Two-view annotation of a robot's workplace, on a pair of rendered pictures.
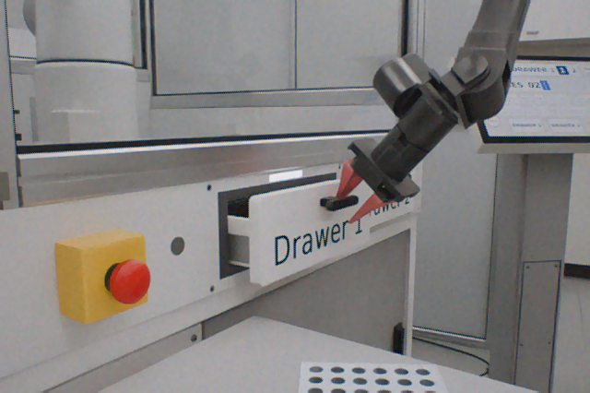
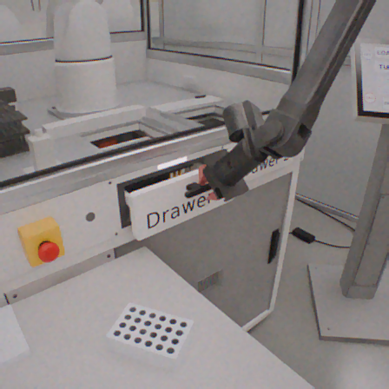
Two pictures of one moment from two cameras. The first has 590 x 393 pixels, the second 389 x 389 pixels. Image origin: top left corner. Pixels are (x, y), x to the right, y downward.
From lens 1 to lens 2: 0.34 m
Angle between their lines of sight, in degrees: 25
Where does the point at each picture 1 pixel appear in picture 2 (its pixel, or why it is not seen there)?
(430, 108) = (243, 151)
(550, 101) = not seen: outside the picture
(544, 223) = not seen: outside the picture
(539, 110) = not seen: outside the picture
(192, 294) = (102, 238)
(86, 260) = (26, 242)
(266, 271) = (141, 233)
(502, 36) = (299, 107)
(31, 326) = (13, 262)
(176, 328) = (95, 253)
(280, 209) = (150, 199)
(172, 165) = (83, 176)
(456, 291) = (356, 187)
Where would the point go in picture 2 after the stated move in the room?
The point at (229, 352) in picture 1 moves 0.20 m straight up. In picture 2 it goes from (115, 274) to (103, 192)
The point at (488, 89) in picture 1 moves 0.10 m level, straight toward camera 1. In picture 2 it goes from (280, 147) to (252, 167)
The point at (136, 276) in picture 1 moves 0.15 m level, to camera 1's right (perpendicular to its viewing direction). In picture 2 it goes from (49, 252) to (124, 269)
